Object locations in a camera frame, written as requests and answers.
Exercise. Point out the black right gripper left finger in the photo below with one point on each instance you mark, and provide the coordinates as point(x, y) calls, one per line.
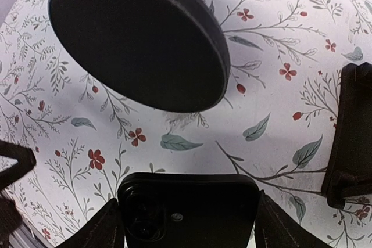
point(104, 230)

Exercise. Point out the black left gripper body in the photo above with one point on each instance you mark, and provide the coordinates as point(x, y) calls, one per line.
point(11, 219)

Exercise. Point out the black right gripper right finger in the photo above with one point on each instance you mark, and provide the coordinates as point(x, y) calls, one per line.
point(274, 228)

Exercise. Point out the black phone front edge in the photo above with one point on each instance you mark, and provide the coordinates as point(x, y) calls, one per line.
point(180, 210)

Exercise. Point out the black wedge phone stand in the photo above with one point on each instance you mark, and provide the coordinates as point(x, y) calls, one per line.
point(349, 168)

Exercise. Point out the black gooseneck round-base phone stand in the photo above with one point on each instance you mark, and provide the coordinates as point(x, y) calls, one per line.
point(166, 54)

